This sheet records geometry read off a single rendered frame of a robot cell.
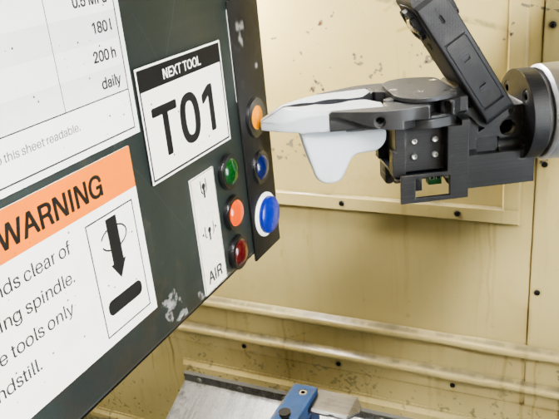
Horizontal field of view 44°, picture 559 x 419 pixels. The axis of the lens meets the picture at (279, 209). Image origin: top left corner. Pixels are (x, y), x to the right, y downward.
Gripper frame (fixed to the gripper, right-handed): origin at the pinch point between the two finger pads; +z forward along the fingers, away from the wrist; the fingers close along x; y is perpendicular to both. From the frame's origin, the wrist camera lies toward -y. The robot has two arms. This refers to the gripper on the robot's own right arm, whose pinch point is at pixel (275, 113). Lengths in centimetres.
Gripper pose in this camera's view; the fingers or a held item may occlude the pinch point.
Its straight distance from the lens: 52.6
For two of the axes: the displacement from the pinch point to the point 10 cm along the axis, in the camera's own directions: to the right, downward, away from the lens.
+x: -1.0, -3.7, 9.2
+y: 0.9, 9.2, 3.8
